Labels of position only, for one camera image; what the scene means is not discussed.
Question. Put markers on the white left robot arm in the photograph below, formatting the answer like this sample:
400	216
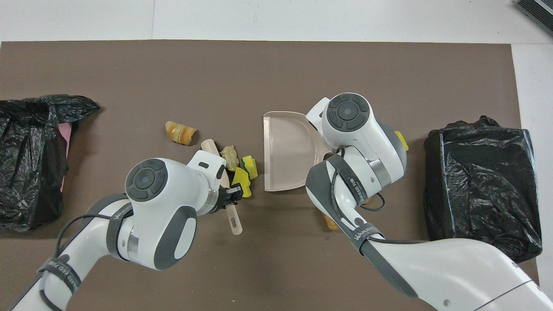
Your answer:
164	216

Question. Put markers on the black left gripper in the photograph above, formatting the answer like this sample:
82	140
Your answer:
220	202

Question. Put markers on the orange striped scrap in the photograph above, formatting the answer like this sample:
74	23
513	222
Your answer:
179	132

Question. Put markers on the dark grey ridged panel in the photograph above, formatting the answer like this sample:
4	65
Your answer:
538	11

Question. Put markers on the pale tan scrap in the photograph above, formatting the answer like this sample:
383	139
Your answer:
230	159

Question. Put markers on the notched yellow sponge piece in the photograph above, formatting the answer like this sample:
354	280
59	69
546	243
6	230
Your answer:
402	140

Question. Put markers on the pink plastic bin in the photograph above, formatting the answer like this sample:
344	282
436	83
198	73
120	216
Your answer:
65	138

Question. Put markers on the brown table mat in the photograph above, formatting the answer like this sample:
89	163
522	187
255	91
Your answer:
129	77

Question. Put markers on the brown bread roll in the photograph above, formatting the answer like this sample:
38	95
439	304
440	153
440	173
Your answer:
330	223

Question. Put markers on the large yellow sponge piece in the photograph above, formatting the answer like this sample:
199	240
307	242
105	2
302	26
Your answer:
242	179

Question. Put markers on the beige hand brush black bristles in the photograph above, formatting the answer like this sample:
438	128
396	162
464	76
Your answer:
234	222

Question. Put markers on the small yellow green sponge piece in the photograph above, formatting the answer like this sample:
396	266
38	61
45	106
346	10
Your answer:
250	169

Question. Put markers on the black plastic trash bag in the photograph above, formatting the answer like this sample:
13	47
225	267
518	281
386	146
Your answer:
475	194
26	172

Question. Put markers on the beige plastic dustpan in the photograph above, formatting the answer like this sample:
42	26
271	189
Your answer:
287	151

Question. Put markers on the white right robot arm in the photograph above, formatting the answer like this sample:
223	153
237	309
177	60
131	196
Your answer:
358	142

